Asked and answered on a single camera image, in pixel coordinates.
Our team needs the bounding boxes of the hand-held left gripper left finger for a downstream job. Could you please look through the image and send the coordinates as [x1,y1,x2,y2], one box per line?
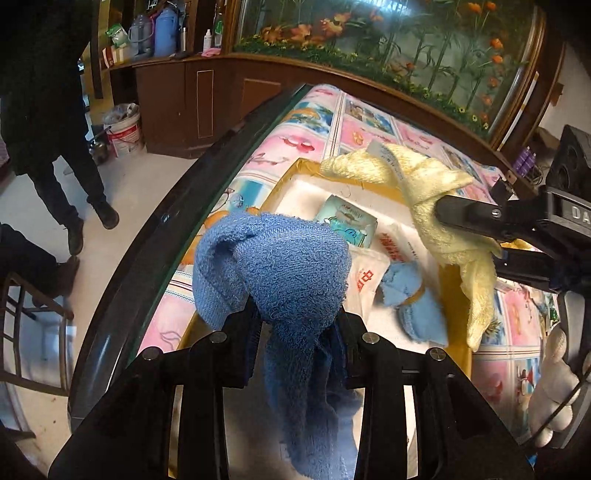
[48,295,264,480]

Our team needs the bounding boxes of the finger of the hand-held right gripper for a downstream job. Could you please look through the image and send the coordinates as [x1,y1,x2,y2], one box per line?
[492,250,571,294]
[434,194,552,241]

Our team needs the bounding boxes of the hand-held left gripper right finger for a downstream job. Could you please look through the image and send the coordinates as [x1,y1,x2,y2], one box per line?
[336,310,536,480]

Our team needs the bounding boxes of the pale yellow fluffy towel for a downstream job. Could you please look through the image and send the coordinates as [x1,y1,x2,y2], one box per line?
[320,142,504,349]

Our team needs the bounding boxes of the blue terry towel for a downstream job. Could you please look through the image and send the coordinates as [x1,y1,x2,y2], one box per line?
[191,211,361,480]

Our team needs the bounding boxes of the yellow cardboard box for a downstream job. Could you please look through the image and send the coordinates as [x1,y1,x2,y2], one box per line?
[178,158,474,379]

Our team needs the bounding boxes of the person's right hand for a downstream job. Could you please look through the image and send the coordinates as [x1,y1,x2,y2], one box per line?
[529,323,581,448]

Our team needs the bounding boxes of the small light blue cloth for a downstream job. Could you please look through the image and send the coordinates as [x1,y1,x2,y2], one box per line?
[379,263,448,347]

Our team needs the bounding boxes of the purple bottles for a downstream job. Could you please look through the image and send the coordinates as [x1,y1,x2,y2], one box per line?
[512,148,536,178]

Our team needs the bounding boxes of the teal tissue packet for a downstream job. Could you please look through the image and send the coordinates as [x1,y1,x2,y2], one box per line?
[315,195,378,250]

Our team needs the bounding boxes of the printed tablecloth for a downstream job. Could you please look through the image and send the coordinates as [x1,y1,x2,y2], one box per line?
[136,83,555,444]

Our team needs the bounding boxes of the aquarium with artificial plants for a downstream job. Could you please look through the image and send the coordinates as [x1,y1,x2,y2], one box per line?
[233,0,555,139]

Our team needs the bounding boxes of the wooden chair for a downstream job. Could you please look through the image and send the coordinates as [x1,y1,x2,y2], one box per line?
[0,272,77,439]

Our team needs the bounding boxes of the white plastic bucket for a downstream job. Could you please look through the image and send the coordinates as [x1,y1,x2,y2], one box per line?
[104,104,147,158]

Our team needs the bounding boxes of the metal pot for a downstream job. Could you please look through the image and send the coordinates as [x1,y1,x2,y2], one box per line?
[90,138,112,164]

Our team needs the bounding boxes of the dark wooden cabinet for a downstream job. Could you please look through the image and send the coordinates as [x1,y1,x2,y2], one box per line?
[99,51,555,160]

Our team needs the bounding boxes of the blue thermos jug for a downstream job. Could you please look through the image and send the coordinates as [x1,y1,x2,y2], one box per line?
[154,4,182,56]

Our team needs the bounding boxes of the clear water jug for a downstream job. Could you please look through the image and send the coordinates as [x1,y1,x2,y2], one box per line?
[128,14,155,58]

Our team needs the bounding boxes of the green white bag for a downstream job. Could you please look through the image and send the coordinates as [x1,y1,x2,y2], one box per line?
[106,25,130,49]

